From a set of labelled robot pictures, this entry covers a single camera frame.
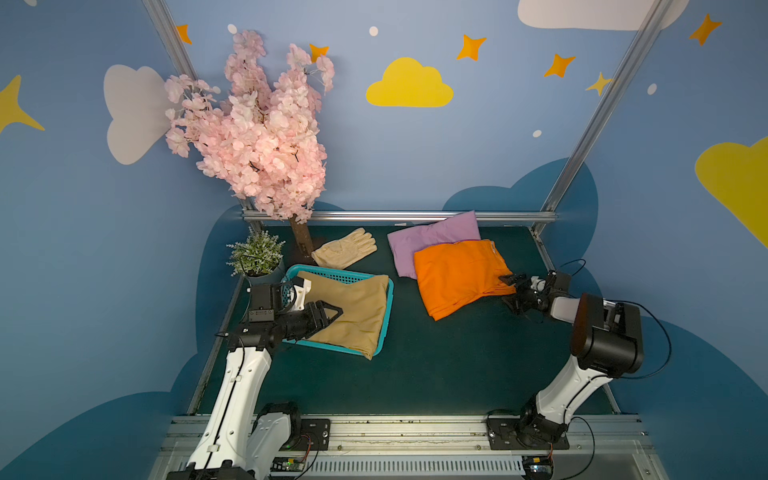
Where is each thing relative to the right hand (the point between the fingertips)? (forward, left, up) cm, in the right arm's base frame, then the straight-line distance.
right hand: (505, 283), depth 100 cm
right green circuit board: (-51, 0, -6) cm, 51 cm away
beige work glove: (+15, +57, -4) cm, 59 cm away
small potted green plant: (-4, +80, +13) cm, 81 cm away
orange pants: (+3, +16, +1) cm, 16 cm away
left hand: (-22, +52, +15) cm, 59 cm away
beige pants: (-13, +47, +4) cm, 49 cm away
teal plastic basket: (-4, +53, +5) cm, 53 cm away
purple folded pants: (+17, +35, -1) cm, 38 cm away
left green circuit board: (-54, +61, -5) cm, 82 cm away
